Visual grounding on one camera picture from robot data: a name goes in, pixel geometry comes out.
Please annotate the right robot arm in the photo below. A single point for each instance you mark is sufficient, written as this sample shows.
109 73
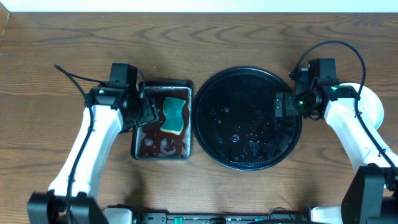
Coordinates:
372 194

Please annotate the green yellow sponge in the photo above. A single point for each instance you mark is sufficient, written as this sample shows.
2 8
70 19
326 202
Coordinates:
172 110

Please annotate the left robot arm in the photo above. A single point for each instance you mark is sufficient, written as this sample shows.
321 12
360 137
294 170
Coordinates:
72 196

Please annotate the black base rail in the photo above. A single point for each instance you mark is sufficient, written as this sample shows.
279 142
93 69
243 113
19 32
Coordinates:
170 218

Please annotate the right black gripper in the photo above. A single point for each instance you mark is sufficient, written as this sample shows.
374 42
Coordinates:
288 107

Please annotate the rectangular black soapy tray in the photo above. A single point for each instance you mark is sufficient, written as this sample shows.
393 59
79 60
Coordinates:
149 142

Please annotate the light blue plate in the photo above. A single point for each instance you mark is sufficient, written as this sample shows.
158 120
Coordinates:
342 116

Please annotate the round black tray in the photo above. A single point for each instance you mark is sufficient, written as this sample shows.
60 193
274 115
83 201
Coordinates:
234 121

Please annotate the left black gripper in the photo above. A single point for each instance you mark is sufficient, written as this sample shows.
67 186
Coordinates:
148 111

